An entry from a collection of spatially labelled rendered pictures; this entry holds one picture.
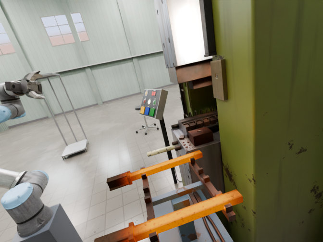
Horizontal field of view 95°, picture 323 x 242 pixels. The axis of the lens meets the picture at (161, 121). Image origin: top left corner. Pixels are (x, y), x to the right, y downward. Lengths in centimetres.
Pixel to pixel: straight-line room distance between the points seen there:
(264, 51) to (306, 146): 45
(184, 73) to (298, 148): 62
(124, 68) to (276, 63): 1050
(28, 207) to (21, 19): 1127
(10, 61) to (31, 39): 165
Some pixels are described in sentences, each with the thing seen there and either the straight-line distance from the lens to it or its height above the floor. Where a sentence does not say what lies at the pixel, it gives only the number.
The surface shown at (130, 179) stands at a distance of 64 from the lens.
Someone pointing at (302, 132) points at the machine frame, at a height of 102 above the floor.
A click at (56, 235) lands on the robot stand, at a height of 51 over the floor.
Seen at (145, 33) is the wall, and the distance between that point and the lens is 1147.
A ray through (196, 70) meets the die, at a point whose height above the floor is 132.
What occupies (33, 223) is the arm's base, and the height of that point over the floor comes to 66.
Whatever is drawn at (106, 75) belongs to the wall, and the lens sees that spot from 1086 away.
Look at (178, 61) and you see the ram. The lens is 83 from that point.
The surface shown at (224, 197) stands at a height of 100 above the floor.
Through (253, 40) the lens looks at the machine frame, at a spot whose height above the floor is 139.
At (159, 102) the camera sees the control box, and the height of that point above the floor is 108.
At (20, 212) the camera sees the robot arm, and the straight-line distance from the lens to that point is 133.
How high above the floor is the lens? 137
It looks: 19 degrees down
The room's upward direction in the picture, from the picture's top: 13 degrees counter-clockwise
